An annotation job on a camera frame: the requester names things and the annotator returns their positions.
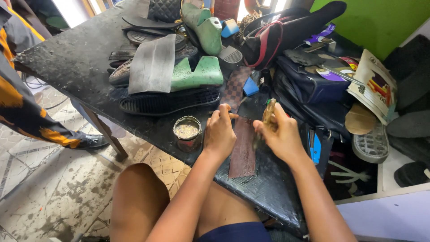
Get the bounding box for black quilted material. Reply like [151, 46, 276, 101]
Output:
[148, 0, 182, 23]

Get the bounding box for black textured rubber mat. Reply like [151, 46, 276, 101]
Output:
[214, 118, 309, 233]

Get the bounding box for printed booklet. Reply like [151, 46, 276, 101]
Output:
[347, 49, 398, 126]

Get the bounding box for person's left leg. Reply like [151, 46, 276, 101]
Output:
[110, 163, 171, 242]

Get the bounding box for grey rubber sheet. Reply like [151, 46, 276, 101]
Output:
[128, 34, 176, 95]

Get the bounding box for navy blue bag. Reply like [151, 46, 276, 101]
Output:
[272, 55, 352, 135]

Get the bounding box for small blue block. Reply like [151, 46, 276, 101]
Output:
[243, 77, 260, 97]

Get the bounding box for blue and black tool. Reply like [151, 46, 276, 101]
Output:
[307, 129, 323, 165]

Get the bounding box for brown patterned shoe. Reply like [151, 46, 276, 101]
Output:
[108, 58, 135, 89]

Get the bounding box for tan insole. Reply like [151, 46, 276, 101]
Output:
[345, 103, 377, 136]

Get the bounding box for open glue tin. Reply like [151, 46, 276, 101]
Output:
[173, 116, 203, 153]

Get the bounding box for black ridged shoe sole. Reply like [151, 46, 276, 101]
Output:
[119, 88, 221, 117]

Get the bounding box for heap of black shoes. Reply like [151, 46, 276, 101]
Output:
[383, 34, 430, 188]

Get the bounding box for purple packet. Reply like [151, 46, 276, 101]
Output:
[304, 24, 336, 46]

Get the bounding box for brown leather strip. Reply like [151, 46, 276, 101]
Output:
[228, 116, 257, 179]

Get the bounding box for grey heel piece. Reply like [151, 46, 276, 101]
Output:
[218, 45, 243, 65]

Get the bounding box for black bag with red trim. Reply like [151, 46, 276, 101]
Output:
[240, 1, 347, 71]

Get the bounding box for small black bottle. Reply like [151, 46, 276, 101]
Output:
[259, 69, 273, 94]

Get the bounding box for grey sandal sole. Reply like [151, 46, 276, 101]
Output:
[352, 123, 390, 164]

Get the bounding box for metal blade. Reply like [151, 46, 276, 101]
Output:
[321, 64, 366, 86]

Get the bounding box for brown checkered material strip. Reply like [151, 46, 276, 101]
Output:
[220, 66, 253, 113]

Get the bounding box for navy blue shorts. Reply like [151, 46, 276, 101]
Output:
[196, 222, 273, 242]

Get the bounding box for white bench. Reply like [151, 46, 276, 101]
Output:
[335, 183, 430, 242]

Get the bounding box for wooden table leg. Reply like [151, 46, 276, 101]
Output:
[79, 104, 129, 161]

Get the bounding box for person's right hand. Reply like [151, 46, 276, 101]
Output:
[253, 102, 308, 165]

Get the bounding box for blue and black block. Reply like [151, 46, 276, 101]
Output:
[221, 18, 240, 38]

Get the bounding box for stack of black soles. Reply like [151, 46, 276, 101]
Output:
[122, 15, 187, 51]

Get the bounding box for person's left hand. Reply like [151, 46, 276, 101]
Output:
[203, 104, 240, 158]

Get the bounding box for glue-covered brush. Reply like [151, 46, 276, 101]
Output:
[253, 98, 278, 149]

